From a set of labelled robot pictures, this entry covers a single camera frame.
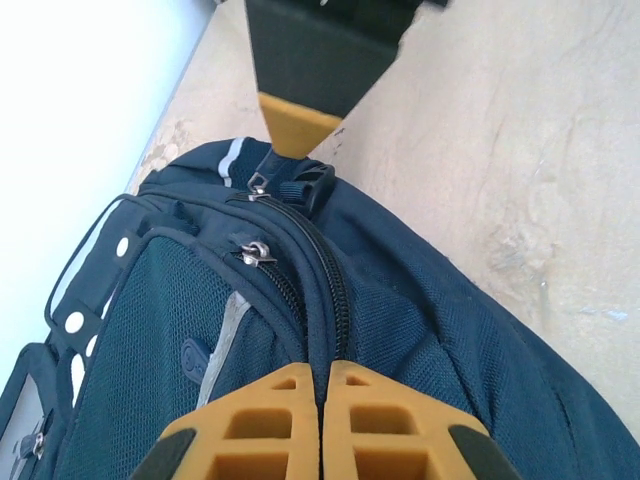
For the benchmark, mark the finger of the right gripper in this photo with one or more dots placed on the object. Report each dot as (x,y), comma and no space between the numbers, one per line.
(320,60)

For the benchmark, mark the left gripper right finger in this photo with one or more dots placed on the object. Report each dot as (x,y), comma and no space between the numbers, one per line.
(340,430)

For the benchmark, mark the navy blue backpack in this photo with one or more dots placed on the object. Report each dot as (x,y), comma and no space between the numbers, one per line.
(425,325)

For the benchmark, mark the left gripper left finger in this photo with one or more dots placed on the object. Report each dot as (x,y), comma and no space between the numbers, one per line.
(300,430)

